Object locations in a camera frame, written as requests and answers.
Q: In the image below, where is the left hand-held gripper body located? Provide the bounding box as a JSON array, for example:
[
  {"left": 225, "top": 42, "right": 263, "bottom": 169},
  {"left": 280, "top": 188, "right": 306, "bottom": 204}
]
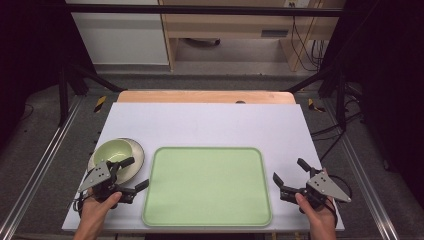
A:
[{"left": 77, "top": 160, "right": 137, "bottom": 205}]

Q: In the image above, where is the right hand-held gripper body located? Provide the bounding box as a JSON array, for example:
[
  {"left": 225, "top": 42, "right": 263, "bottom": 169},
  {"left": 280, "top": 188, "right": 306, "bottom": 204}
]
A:
[{"left": 279, "top": 167, "right": 353, "bottom": 214}]

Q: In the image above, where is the pale green bowl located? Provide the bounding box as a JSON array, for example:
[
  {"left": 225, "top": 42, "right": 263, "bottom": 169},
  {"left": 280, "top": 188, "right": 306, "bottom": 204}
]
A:
[
  {"left": 92, "top": 138, "right": 135, "bottom": 168},
  {"left": 86, "top": 137, "right": 146, "bottom": 186}
]

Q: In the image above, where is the person's right hand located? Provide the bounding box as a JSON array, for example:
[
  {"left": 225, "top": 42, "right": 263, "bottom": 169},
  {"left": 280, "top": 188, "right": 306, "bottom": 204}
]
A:
[{"left": 294, "top": 192, "right": 338, "bottom": 231}]

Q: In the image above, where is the person's left hand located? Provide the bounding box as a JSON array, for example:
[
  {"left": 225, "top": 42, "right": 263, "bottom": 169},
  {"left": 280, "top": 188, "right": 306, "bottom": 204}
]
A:
[{"left": 79, "top": 191, "right": 123, "bottom": 226}]

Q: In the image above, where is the light green tray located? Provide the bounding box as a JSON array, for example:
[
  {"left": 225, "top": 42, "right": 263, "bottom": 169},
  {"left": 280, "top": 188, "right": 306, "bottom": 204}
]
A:
[{"left": 141, "top": 146, "right": 273, "bottom": 228}]

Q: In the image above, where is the white table board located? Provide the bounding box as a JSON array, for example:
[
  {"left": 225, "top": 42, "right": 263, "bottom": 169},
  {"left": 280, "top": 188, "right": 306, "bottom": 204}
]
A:
[{"left": 61, "top": 102, "right": 346, "bottom": 233}]

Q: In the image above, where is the wooden table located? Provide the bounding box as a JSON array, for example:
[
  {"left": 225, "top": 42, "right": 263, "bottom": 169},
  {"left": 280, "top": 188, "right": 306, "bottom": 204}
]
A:
[{"left": 116, "top": 89, "right": 297, "bottom": 105}]

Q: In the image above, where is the black curtain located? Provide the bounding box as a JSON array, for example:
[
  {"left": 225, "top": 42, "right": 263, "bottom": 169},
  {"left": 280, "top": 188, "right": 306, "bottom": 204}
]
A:
[
  {"left": 319, "top": 0, "right": 424, "bottom": 201},
  {"left": 0, "top": 0, "right": 98, "bottom": 151}
]

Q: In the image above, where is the white cabinet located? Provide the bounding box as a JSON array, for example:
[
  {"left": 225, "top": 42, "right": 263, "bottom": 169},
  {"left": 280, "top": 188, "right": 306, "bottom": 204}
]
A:
[{"left": 65, "top": 0, "right": 170, "bottom": 66}]

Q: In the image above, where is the grey desk label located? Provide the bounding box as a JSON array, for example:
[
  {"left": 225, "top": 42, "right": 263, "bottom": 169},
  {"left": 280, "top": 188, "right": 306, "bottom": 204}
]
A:
[{"left": 260, "top": 29, "right": 290, "bottom": 39}]

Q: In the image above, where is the light wooden desk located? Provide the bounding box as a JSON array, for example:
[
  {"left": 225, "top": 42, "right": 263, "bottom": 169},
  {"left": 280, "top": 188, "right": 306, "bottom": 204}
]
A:
[{"left": 157, "top": 0, "right": 345, "bottom": 73}]

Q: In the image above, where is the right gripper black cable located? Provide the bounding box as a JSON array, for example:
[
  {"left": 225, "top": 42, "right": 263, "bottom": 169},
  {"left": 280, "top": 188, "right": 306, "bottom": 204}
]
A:
[{"left": 327, "top": 174, "right": 354, "bottom": 228}]

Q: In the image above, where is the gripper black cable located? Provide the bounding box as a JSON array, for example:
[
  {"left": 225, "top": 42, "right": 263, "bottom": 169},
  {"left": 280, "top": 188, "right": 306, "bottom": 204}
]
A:
[
  {"left": 327, "top": 174, "right": 354, "bottom": 228},
  {"left": 71, "top": 195, "right": 88, "bottom": 218}
]

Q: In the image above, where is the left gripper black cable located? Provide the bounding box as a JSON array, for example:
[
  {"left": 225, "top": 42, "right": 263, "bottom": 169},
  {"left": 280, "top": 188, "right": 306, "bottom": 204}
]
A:
[{"left": 71, "top": 195, "right": 88, "bottom": 218}]

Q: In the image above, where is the aluminium floor rail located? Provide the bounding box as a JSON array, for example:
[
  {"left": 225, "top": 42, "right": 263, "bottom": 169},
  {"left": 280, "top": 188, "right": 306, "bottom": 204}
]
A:
[
  {"left": 0, "top": 95, "right": 85, "bottom": 240},
  {"left": 323, "top": 99, "right": 401, "bottom": 240}
]

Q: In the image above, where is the black floor cable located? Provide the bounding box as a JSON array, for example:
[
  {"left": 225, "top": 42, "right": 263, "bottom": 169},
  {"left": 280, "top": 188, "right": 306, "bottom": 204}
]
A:
[{"left": 310, "top": 111, "right": 364, "bottom": 163}]

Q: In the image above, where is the black metal frame stand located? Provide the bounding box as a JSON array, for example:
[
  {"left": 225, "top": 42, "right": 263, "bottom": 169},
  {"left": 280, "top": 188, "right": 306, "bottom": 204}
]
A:
[
  {"left": 57, "top": 62, "right": 125, "bottom": 127},
  {"left": 285, "top": 65, "right": 348, "bottom": 132}
]

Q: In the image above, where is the black hanging cable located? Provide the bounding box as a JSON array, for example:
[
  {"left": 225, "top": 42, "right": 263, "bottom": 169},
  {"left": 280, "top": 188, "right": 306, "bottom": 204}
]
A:
[{"left": 290, "top": 15, "right": 326, "bottom": 72}]

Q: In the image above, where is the yellow hanging cable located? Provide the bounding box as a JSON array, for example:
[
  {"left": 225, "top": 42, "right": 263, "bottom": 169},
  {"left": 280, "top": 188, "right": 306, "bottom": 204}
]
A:
[{"left": 292, "top": 0, "right": 325, "bottom": 72}]

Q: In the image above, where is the black horizontal frame bar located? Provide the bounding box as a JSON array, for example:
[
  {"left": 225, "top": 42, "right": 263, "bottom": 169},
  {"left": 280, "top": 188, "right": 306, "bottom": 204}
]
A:
[{"left": 65, "top": 3, "right": 345, "bottom": 18}]

